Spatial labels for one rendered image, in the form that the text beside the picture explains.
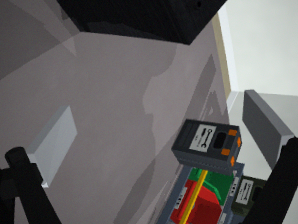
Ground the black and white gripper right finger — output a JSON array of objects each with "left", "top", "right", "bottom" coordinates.
[{"left": 238, "top": 89, "right": 298, "bottom": 224}]

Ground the green bin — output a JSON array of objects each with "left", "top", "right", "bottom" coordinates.
[{"left": 188, "top": 167, "right": 234, "bottom": 206}]

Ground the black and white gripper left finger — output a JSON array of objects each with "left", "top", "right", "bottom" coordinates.
[{"left": 0, "top": 105, "right": 77, "bottom": 224}]

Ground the yellow bar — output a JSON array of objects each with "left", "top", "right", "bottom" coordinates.
[{"left": 179, "top": 170, "right": 208, "bottom": 224}]

